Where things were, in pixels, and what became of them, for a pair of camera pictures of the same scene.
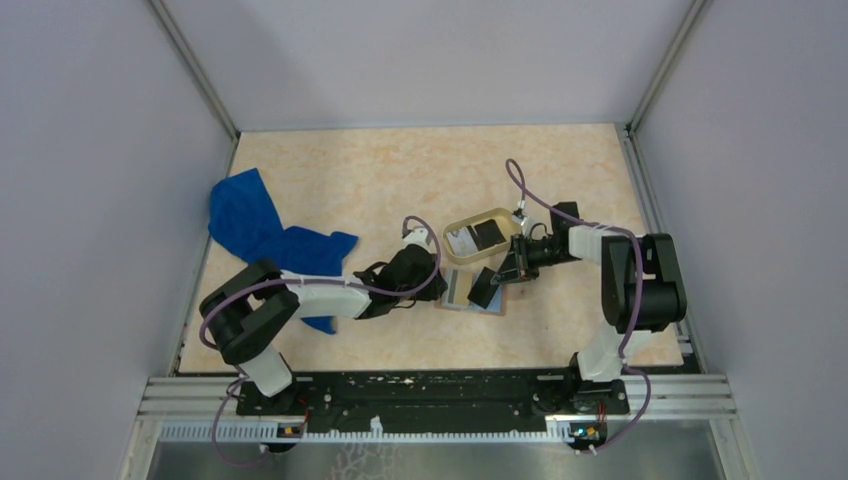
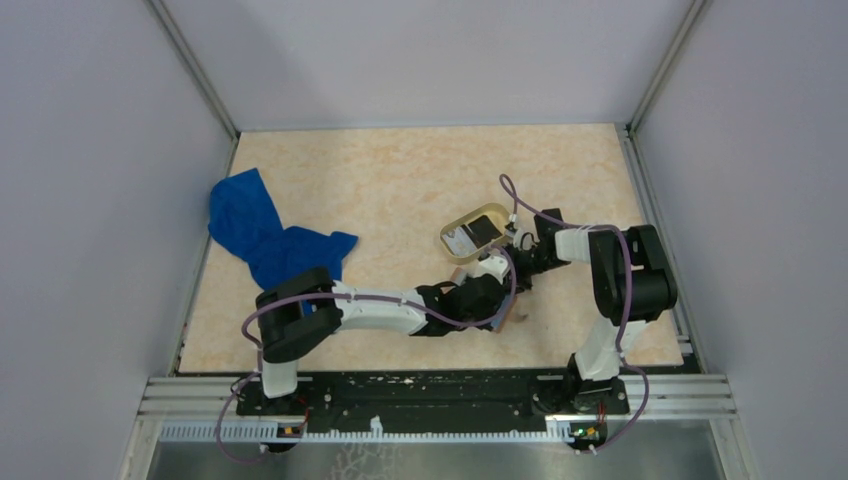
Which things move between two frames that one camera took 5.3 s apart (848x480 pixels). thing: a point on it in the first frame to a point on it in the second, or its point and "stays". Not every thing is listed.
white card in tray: (462, 244) stays
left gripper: (436, 288) to (484, 326)
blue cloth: (242, 217) stays
